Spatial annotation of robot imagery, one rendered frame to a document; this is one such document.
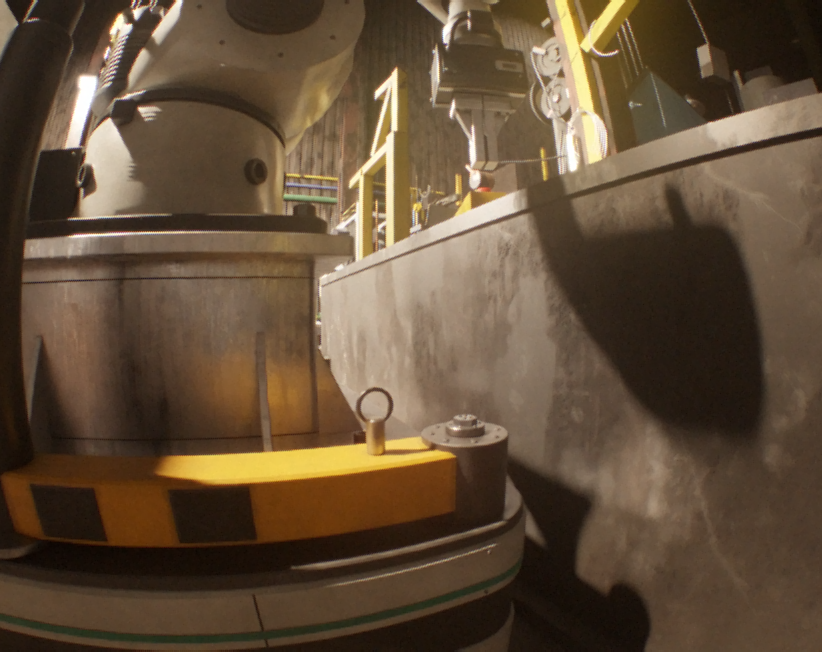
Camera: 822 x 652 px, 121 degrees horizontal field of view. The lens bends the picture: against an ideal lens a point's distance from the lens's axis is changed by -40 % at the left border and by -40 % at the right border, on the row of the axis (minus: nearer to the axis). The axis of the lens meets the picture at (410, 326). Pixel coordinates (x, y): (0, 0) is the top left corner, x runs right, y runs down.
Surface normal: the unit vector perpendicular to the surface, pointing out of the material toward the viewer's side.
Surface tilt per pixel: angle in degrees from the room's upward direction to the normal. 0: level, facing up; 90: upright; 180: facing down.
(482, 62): 90
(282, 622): 90
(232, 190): 69
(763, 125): 90
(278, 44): 90
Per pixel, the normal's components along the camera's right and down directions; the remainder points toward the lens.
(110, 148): -0.05, 0.01
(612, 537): -0.90, 0.02
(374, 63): 0.44, 0.00
